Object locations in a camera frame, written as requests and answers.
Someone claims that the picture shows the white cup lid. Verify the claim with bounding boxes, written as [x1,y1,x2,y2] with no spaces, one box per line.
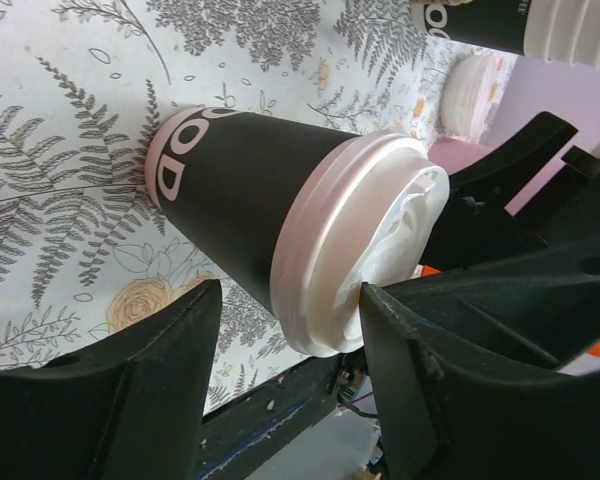
[270,131,450,357]

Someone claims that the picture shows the floral table mat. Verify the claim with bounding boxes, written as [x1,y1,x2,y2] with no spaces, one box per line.
[0,0,519,416]

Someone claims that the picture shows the stack of white lids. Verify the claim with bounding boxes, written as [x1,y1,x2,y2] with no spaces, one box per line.
[440,54,507,141]

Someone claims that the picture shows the black paper coffee cup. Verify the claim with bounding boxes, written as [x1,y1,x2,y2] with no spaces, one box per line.
[145,107,359,323]

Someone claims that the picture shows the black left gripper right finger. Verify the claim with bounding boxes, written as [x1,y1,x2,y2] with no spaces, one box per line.
[360,234,600,479]

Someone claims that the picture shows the pink straw holder cup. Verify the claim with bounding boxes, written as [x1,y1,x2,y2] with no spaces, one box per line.
[428,137,492,175]

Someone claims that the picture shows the stack of paper cups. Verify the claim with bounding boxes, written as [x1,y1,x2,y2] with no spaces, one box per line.
[411,0,600,68]

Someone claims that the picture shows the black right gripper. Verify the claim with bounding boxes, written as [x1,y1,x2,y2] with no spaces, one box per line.
[419,112,600,270]

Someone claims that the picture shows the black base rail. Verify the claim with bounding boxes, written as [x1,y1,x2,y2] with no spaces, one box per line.
[193,349,368,479]

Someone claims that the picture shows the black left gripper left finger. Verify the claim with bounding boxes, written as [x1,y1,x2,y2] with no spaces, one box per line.
[0,280,222,479]

